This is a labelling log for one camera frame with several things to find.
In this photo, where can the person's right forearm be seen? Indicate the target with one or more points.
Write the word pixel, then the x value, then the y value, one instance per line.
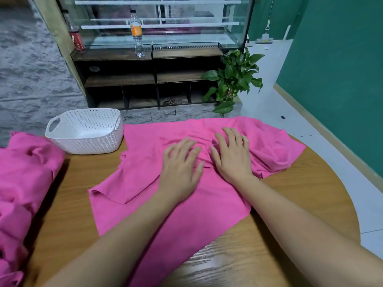
pixel 305 236

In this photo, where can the glass display case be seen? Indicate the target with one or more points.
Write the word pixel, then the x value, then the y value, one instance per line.
pixel 179 21

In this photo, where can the white woven plastic basket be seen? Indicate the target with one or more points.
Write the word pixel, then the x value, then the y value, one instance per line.
pixel 87 131

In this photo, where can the pile of pink cloths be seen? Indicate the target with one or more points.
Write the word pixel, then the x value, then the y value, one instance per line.
pixel 24 188

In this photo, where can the person's left forearm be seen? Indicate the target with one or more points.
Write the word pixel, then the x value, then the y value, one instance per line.
pixel 113 248

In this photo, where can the red label cola bottle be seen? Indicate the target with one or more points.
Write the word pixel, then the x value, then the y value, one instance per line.
pixel 78 40

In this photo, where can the person's right hand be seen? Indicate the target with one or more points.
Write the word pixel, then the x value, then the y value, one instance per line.
pixel 233 158

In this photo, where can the green potted plant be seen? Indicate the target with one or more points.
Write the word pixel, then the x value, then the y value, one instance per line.
pixel 233 77

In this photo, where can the person's left hand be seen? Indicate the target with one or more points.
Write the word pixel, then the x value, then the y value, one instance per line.
pixel 181 173

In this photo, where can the clear bottle with orange label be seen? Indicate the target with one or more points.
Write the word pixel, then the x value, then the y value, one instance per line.
pixel 137 32

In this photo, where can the white mop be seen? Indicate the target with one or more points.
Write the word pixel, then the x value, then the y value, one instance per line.
pixel 264 38

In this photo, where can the pink towel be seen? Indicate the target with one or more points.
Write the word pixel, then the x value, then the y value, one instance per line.
pixel 197 224

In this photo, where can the dark wooden shelf cabinet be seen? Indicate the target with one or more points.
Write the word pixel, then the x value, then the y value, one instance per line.
pixel 137 80

